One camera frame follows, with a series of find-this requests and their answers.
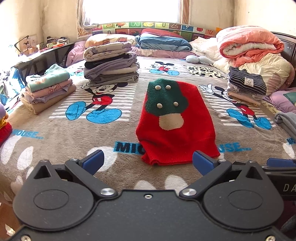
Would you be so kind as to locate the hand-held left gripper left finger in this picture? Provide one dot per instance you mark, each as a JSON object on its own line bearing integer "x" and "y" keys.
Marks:
{"x": 93, "y": 162}

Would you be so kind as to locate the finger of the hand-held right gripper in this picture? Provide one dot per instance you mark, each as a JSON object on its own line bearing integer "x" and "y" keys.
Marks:
{"x": 281, "y": 162}
{"x": 282, "y": 169}

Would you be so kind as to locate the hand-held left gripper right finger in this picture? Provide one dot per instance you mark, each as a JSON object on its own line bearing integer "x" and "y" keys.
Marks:
{"x": 203, "y": 163}

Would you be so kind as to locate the red knitted sweater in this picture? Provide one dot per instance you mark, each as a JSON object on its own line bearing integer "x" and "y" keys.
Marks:
{"x": 180, "y": 129}

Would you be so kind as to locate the left stack folded pastel clothes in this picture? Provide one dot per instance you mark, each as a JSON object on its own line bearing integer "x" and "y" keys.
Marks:
{"x": 50, "y": 104}

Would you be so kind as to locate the stack of folded grey clothes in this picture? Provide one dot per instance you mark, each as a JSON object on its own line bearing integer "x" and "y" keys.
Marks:
{"x": 108, "y": 67}

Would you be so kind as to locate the cartoon mouse printed blanket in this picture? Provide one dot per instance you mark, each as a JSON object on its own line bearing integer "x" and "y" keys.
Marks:
{"x": 69, "y": 143}

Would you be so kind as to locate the grey fleece folded garment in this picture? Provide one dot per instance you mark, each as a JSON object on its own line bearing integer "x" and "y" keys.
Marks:
{"x": 286, "y": 122}

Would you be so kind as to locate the peach folded garment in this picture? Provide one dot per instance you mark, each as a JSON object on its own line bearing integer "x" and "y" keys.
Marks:
{"x": 242, "y": 100}

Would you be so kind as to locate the light grey folded garment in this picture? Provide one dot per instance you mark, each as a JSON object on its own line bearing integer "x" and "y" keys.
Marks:
{"x": 247, "y": 96}

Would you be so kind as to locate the lavender folded garment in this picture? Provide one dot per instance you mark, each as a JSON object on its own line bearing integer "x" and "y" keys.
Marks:
{"x": 53, "y": 96}

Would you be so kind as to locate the white folded garment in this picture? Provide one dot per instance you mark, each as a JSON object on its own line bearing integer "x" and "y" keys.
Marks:
{"x": 233, "y": 87}

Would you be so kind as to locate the pink folded top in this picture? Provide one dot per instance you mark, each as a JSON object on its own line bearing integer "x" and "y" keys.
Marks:
{"x": 55, "y": 89}

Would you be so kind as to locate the navy striped folded garment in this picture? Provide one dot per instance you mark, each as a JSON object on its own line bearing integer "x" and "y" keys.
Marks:
{"x": 245, "y": 80}

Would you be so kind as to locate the cream quilt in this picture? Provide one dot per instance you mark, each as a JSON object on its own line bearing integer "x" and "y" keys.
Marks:
{"x": 272, "y": 69}

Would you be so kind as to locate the red yellow knitted garment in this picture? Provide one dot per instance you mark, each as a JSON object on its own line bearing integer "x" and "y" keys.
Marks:
{"x": 4, "y": 132}

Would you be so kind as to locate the mint green folded top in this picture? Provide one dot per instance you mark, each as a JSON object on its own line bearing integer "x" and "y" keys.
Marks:
{"x": 49, "y": 77}

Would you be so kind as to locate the light blue plush toy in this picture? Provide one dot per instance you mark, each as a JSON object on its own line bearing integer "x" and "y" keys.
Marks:
{"x": 198, "y": 59}

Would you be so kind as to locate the lilac pillow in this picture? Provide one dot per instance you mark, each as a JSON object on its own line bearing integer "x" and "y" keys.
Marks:
{"x": 75, "y": 53}

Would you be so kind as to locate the blue printed bag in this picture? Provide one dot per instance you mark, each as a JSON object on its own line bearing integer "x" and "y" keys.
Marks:
{"x": 12, "y": 83}

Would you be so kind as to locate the dark wooden headboard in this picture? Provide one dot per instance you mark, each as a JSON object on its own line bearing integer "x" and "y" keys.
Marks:
{"x": 289, "y": 48}

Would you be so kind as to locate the black desk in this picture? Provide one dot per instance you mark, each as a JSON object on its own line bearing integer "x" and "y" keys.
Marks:
{"x": 39, "y": 60}

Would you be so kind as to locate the white quilted blanket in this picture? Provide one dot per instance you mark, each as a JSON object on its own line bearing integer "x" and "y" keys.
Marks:
{"x": 205, "y": 47}

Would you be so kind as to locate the floral cream pillow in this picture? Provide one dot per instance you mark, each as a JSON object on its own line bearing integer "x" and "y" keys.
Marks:
{"x": 108, "y": 39}

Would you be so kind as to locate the pink folded quilt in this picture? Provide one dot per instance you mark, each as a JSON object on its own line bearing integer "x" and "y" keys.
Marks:
{"x": 249, "y": 41}

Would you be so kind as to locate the pile of small desk items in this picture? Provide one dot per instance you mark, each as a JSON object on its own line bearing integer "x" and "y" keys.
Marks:
{"x": 55, "y": 42}

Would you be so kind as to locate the blue folded quilt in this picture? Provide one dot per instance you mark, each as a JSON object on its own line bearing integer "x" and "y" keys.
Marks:
{"x": 161, "y": 42}

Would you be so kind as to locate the red folded blanket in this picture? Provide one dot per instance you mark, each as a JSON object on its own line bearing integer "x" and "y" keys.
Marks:
{"x": 159, "y": 33}

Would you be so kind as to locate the sheer curtain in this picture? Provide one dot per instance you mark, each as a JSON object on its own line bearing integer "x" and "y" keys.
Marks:
{"x": 86, "y": 14}

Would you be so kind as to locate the bright window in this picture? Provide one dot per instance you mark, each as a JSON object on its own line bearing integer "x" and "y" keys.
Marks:
{"x": 136, "y": 10}

